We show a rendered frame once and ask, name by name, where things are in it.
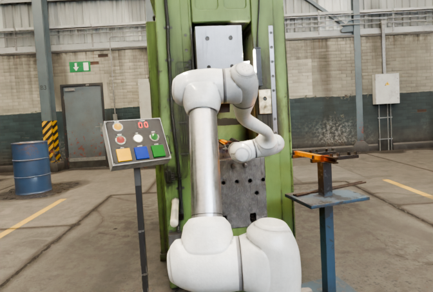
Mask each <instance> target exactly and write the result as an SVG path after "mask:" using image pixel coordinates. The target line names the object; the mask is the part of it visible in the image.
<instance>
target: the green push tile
mask: <svg viewBox="0 0 433 292"><path fill-rule="evenodd" d="M151 150H152V154H153V158H155V157H165V156H166V153H165V151H164V146H163V144H161V145H154V146H151Z"/></svg>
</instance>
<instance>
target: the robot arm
mask: <svg viewBox="0 0 433 292"><path fill-rule="evenodd" d="M172 96H173V100H174V101H175V102H176V103H177V104H178V105H180V106H183V107H184V109H185V111H186V113H187V115H188V116H189V152H190V166H191V219H189V220H188V221H187V222H186V224H185V225H184V227H183V232H182V237H181V239H176V240H175V241H174V242H173V243H172V245H171V246H170V249H169V251H168V254H167V268H168V276H169V280H170V281H171V282H172V283H173V284H174V285H176V286H178V287H180V288H182V289H185V290H187V291H191V292H234V291H245V292H312V289H311V288H309V287H303V288H301V284H302V270H301V262H300V252H299V249H298V245H297V243H296V240H295V238H294V236H293V233H292V231H291V230H290V228H289V226H288V225H287V224H286V223H285V222H284V221H282V220H280V219H275V218H262V219H258V220H256V221H254V222H253V223H252V224H251V225H250V226H249V227H248V228H247V233H244V234H242V235H239V236H233V232H232V229H231V225H230V223H229V222H228V221H227V220H226V219H225V218H224V217H223V216H222V194H221V183H220V161H219V150H218V128H217V114H218V112H219V110H220V105H221V104H223V103H231V104H233V108H234V111H235V116H236V119H237V120H238V122H239V123H240V124H241V125H242V126H244V127H246V128H248V129H250V130H252V131H254V132H257V133H259V135H258V136H257V137H256V138H255V139H253V140H249V141H240V142H232V143H231V144H229V143H228V142H227V144H225V145H224V146H223V147H222V148H223V151H224V150H228V152H229V154H230V156H231V158H232V159H233V160H234V161H236V162H239V163H244V162H247V161H250V160H251V159H255V158H260V157H267V156H270V155H274V154H276V153H278V152H280V151H282V150H283V148H284V139H283V138H282V137H281V136H280V135H277V134H273V131H272V129H270V127H268V126H267V125H266V124H264V123H263V122H261V121H259V120H258V119H256V118H255V117H253V116H252V115H251V110H252V109H253V106H254V105H255V102H256V98H257V96H258V77H257V74H256V71H255V69H254V68H253V66H252V65H250V64H249V63H238V64H236V65H234V66H232V68H222V69H218V68H204V69H198V70H190V71H187V72H184V73H181V74H179V75H178V76H176V77H175V78H174V80H173V82H172Z"/></svg>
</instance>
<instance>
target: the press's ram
mask: <svg viewBox="0 0 433 292"><path fill-rule="evenodd" d="M193 55H194V67H195V70H198V69H204V68H218V69H222V68H232V66H234V65H236V64H238V63H249V61H243V50H242V26H241V25H227V26H195V29H194V34H193Z"/></svg>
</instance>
